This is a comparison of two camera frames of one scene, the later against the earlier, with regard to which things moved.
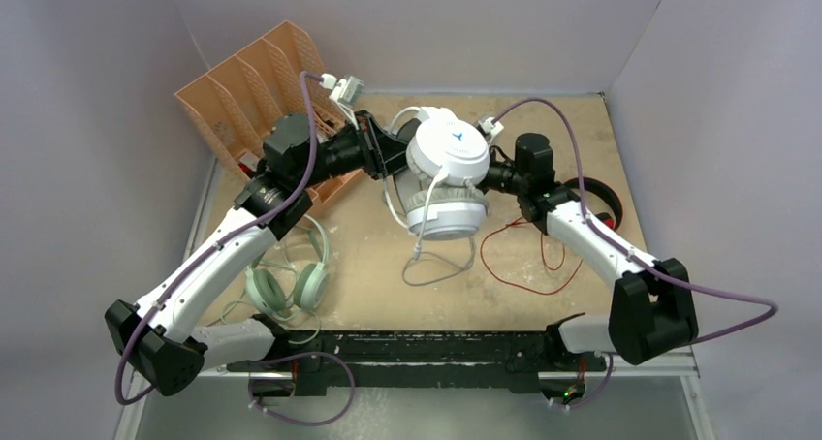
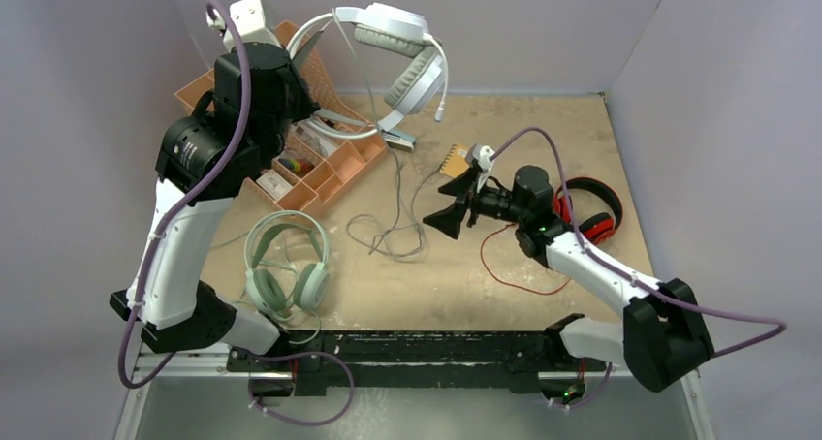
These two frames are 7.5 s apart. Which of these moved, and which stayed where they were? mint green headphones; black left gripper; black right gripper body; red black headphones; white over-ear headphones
Moved: black left gripper; white over-ear headphones; black right gripper body
Stayed: mint green headphones; red black headphones
